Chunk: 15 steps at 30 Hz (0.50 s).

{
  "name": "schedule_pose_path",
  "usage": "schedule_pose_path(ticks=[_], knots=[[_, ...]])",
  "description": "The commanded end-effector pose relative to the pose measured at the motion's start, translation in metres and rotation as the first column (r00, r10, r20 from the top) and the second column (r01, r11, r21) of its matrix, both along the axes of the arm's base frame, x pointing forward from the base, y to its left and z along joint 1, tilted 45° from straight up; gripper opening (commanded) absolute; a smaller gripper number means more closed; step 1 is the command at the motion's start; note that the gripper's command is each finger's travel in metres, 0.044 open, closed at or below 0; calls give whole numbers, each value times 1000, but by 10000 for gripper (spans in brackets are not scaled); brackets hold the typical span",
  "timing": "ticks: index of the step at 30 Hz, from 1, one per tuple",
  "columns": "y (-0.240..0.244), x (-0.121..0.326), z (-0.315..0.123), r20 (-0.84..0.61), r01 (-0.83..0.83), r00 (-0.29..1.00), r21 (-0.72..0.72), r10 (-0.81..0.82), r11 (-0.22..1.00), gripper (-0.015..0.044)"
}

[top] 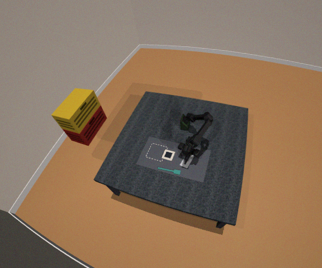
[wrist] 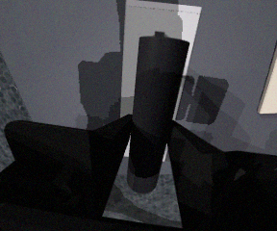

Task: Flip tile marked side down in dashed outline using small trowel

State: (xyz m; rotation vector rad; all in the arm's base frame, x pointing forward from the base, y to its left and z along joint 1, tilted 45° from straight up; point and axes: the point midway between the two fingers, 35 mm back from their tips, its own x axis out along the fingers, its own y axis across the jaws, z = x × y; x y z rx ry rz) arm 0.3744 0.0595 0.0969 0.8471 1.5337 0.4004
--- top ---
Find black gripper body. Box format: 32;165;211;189
178;142;200;157

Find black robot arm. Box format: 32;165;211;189
182;112;213;157

